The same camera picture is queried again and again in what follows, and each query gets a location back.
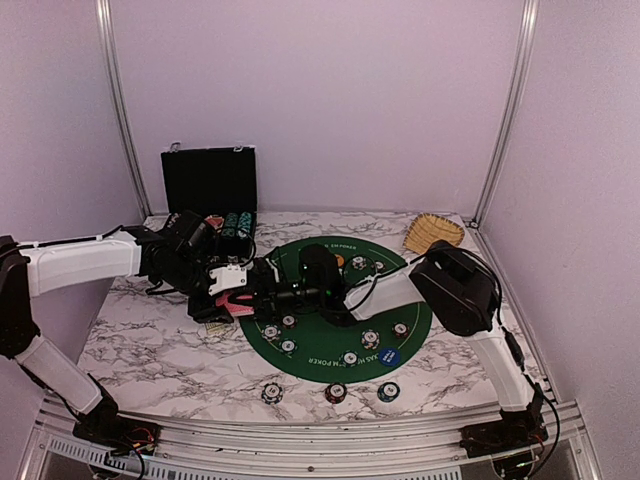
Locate teal chip stack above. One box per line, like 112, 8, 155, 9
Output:
377, 382, 401, 403

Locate red playing card deck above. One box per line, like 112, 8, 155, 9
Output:
215, 292, 255, 319

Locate card deck in case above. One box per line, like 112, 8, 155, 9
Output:
205, 215, 224, 231

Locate right aluminium frame post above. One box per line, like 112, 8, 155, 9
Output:
471, 0, 540, 229

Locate woven bamboo tray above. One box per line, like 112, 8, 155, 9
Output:
403, 213, 465, 254

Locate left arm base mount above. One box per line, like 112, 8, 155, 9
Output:
73, 418, 161, 456

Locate round green poker mat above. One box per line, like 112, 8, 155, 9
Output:
240, 236, 432, 384

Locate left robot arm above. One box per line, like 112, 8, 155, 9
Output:
1, 212, 247, 445

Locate white chips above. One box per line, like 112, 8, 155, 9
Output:
361, 329, 380, 350
351, 255, 368, 271
261, 324, 281, 342

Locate green chips row in case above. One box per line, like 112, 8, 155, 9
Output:
220, 212, 239, 251

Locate red black chip stack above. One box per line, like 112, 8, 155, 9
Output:
324, 382, 347, 404

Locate blue small blind button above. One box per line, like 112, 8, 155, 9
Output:
378, 347, 401, 368

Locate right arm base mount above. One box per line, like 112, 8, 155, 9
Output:
459, 421, 549, 458

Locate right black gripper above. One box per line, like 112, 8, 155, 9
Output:
227, 271, 323, 324

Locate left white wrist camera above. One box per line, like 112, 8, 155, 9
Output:
208, 265, 247, 297

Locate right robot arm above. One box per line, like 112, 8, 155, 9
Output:
231, 240, 545, 448

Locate blue gold card box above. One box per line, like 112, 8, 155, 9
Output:
204, 322, 234, 336

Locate teal chips row in case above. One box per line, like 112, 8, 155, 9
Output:
236, 212, 253, 239

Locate black poker chip case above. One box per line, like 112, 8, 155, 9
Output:
161, 146, 258, 263

